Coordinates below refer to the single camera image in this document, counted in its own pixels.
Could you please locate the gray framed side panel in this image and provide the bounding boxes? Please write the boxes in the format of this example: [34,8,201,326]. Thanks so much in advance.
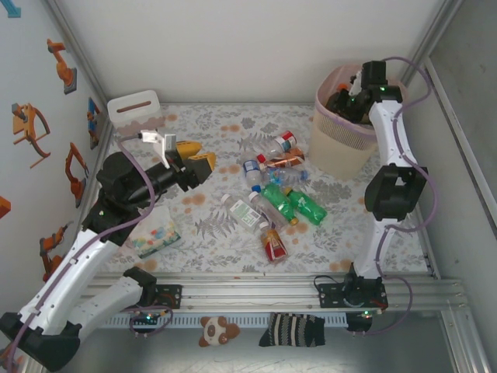
[425,0,497,242]

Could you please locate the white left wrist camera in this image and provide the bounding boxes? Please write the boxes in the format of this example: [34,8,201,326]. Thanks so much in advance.
[140,130,178,170]

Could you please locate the red label bottle white cap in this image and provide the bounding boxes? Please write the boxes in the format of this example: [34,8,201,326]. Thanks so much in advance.
[258,221,290,265]

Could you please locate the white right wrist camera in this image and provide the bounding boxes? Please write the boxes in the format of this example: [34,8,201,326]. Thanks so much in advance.
[348,68,368,96]

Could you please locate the clear bottle blue cap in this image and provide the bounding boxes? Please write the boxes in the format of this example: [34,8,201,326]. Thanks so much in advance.
[242,159,265,191]

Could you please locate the white slotted cable duct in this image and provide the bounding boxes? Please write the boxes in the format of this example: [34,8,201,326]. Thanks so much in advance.
[104,312,349,330]

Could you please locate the black striped sock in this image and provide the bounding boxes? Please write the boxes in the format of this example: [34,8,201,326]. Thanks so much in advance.
[258,312,326,349]

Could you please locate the aluminium front rails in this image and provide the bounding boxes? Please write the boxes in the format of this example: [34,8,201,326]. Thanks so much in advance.
[83,271,471,316]

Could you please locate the beige plastic waste bin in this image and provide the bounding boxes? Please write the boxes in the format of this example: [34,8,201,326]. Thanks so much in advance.
[308,64,408,180]

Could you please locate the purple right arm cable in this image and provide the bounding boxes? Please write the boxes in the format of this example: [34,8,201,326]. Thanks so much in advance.
[345,56,442,339]

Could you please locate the floral table cloth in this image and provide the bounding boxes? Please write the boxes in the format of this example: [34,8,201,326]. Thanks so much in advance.
[75,101,432,275]

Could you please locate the pink laundry basket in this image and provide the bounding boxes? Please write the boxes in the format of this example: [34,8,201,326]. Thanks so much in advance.
[314,64,408,143]

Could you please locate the clear bottle white cap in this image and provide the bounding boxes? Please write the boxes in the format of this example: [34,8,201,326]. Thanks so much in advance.
[248,191,290,234]

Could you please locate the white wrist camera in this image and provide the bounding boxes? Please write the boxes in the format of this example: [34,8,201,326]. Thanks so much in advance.
[140,130,178,170]
[348,68,368,96]

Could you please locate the blue orange wall sticker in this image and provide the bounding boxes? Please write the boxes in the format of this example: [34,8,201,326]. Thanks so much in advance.
[87,96,103,151]

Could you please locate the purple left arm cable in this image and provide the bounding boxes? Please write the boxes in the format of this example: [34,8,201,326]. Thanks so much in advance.
[0,131,174,373]

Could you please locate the green plastic bottle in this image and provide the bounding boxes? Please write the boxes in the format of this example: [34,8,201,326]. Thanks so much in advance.
[259,183,301,227]
[283,186,329,226]

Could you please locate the pink tissue box white lid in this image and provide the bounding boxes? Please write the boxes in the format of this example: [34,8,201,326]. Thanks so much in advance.
[106,89,166,138]

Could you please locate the clear bottle red cap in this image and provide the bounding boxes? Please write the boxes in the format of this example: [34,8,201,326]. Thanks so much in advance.
[255,130,299,163]

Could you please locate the green white label bottle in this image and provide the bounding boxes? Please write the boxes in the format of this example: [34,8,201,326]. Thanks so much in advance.
[220,193,262,234]

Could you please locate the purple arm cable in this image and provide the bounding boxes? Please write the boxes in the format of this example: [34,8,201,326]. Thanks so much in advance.
[0,131,174,373]
[345,56,442,339]

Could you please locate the aluminium frame post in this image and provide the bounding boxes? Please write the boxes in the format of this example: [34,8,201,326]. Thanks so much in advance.
[398,0,466,89]
[45,0,116,135]

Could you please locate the colourful soft tissue pack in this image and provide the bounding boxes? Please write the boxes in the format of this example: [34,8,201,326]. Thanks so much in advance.
[126,204,184,260]

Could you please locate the brown copper label bottle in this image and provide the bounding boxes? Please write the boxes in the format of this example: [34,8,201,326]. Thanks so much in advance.
[263,147,306,170]

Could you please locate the brown white panda plush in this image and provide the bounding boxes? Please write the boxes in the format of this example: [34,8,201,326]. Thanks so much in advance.
[198,315,242,349]

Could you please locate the small LED circuit board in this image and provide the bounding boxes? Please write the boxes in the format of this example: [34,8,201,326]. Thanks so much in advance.
[131,310,166,326]
[351,309,384,322]

